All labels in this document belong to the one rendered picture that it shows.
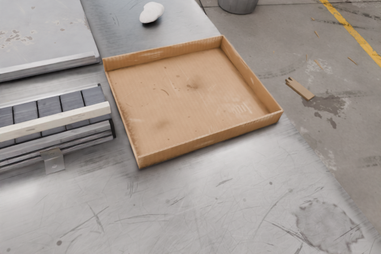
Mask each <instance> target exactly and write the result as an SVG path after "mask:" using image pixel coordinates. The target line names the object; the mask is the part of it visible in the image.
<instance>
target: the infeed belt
mask: <svg viewBox="0 0 381 254"><path fill-rule="evenodd" d="M81 91H82V94H81ZM81 91H80V90H79V91H74V92H70V93H66V94H62V95H60V98H59V96H58V95H57V96H52V97H49V98H45V99H40V100H37V102H36V101H31V102H27V103H22V104H18V105H13V107H14V110H13V107H12V106H9V107H5V108H0V128H2V127H5V126H10V125H14V124H18V123H21V122H26V121H30V120H34V119H37V118H42V117H46V116H50V115H55V114H58V113H62V112H67V111H71V110H74V109H78V108H83V107H87V106H90V105H94V104H99V103H103V102H106V100H105V97H104V94H103V90H102V88H101V86H97V87H92V88H87V89H84V90H81ZM110 119H112V118H111V114H110V113H109V114H106V115H102V116H98V117H94V118H90V119H86V120H83V121H78V122H75V123H72V124H67V125H64V126H59V127H56V128H53V129H48V130H44V131H42V132H37V133H33V134H29V135H26V136H22V137H18V138H14V139H10V140H7V141H3V142H0V149H4V148H6V147H10V146H14V145H18V144H21V143H25V142H29V141H33V140H36V139H40V138H44V137H47V136H52V135H55V134H58V133H62V132H66V131H69V130H73V129H77V128H81V127H84V126H88V125H92V124H96V123H99V122H103V121H107V120H110Z"/></svg>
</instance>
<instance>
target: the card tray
mask: <svg viewBox="0 0 381 254"><path fill-rule="evenodd" d="M102 60H103V65H104V71H105V74H106V76H107V79H108V83H109V85H110V88H111V91H112V93H113V97H114V99H115V102H116V105H117V107H118V111H119V113H120V116H121V119H122V122H123V124H124V127H125V130H126V133H127V135H128V138H129V141H130V144H131V147H132V149H133V152H134V155H135V158H136V161H137V163H138V166H139V169H141V168H145V167H148V166H150V165H153V164H156V163H159V162H162V161H165V160H168V159H171V158H174V157H177V156H180V155H183V154H186V153H189V152H191V151H195V150H198V149H201V148H203V147H206V146H210V145H212V144H215V143H218V142H221V141H224V140H227V139H230V138H233V137H236V136H239V135H242V134H244V133H248V132H251V131H253V130H256V129H260V128H263V127H265V126H268V125H271V124H275V123H277V122H278V120H279V119H280V117H281V115H282V114H283V112H284V110H283V109H282V108H281V106H280V105H279V104H278V103H277V101H276V100H275V99H274V97H273V96H272V95H271V94H270V92H269V91H268V90H267V89H266V88H265V86H264V85H263V84H262V83H261V81H260V80H259V79H258V77H257V76H256V75H255V74H254V72H253V71H252V70H251V69H250V67H249V66H248V65H247V64H246V62H245V61H244V60H243V59H242V58H241V56H240V55H239V53H238V52H237V51H236V50H235V49H234V47H233V46H232V45H231V44H230V42H229V41H228V40H227V39H226V37H225V36H224V35H218V36H213V37H207V38H203V39H198V40H192V41H187V42H183V43H178V44H172V45H166V46H161V47H157V48H152V49H146V50H141V51H137V52H132V53H126V54H121V55H117V56H112V57H106V58H102Z"/></svg>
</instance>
